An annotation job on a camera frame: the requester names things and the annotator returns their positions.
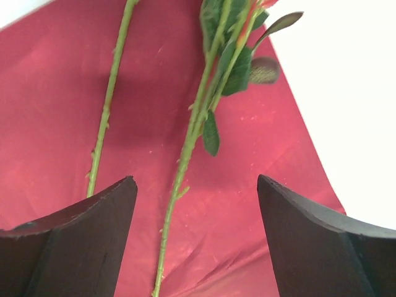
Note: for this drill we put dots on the pink rose stem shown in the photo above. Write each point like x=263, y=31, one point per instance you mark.
x=230, y=66
x=105, y=115

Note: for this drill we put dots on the brown red wrapping paper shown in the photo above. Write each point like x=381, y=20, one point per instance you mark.
x=55, y=65

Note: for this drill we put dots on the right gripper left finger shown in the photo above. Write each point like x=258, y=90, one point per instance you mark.
x=76, y=251

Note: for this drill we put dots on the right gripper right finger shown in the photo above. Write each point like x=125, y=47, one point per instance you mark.
x=316, y=251

